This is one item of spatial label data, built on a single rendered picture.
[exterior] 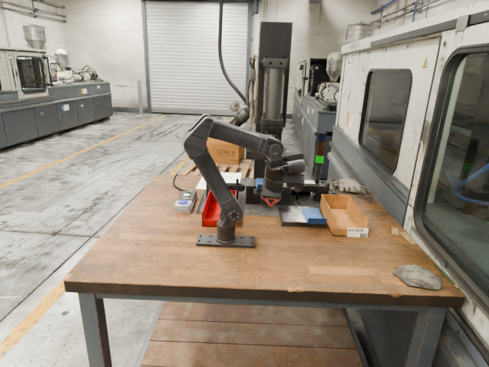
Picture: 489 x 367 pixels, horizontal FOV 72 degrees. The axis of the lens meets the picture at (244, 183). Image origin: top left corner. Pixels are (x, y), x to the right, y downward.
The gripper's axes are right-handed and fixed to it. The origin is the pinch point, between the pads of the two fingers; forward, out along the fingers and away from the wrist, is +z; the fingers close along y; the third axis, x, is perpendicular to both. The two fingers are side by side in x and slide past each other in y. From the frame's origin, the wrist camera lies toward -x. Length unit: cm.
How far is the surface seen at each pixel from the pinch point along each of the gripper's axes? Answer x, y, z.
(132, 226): 50, -14, 7
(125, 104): 508, 757, 540
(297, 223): -11.1, -1.9, 9.1
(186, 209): 34.1, 1.1, 12.8
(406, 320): -60, -20, 43
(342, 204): -30.4, 16.5, 17.6
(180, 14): 330, 892, 306
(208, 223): 22.4, -8.2, 7.0
